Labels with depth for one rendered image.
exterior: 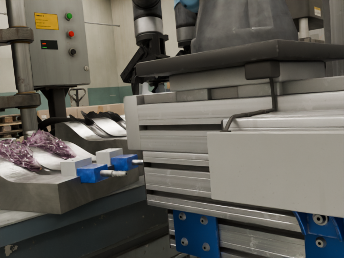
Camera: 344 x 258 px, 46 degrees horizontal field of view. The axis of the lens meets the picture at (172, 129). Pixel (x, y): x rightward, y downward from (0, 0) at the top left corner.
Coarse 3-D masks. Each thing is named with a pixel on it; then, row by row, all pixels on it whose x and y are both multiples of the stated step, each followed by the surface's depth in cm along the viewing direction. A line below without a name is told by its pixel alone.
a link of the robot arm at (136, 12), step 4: (132, 0) 106; (160, 0) 102; (132, 4) 103; (160, 4) 103; (136, 8) 102; (140, 8) 100; (152, 8) 101; (156, 8) 102; (160, 8) 103; (136, 12) 102; (140, 12) 101; (144, 12) 101; (148, 12) 101; (152, 12) 101; (156, 12) 102; (160, 12) 103; (136, 16) 102; (140, 16) 101; (144, 16) 101; (156, 16) 101; (160, 16) 103
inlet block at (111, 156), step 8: (96, 152) 85; (104, 152) 84; (112, 152) 85; (120, 152) 88; (96, 160) 86; (104, 160) 85; (112, 160) 84; (120, 160) 83; (128, 160) 83; (136, 160) 84; (120, 168) 83; (128, 168) 83
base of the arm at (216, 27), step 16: (208, 0) 54; (224, 0) 52; (240, 0) 51; (256, 0) 51; (272, 0) 52; (208, 16) 53; (224, 16) 51; (240, 16) 51; (256, 16) 51; (272, 16) 51; (288, 16) 53; (208, 32) 53; (224, 32) 51; (240, 32) 50; (256, 32) 50; (272, 32) 50; (288, 32) 52; (192, 48) 56; (208, 48) 53
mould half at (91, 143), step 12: (96, 120) 125; (108, 120) 127; (60, 132) 120; (72, 132) 116; (84, 132) 116; (108, 132) 119; (120, 132) 121; (84, 144) 112; (96, 144) 108; (108, 144) 104; (120, 144) 101
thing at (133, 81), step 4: (132, 76) 101; (136, 76) 100; (132, 80) 100; (136, 80) 100; (140, 80) 101; (132, 84) 100; (136, 84) 100; (132, 88) 100; (136, 88) 100; (132, 92) 100; (136, 92) 100
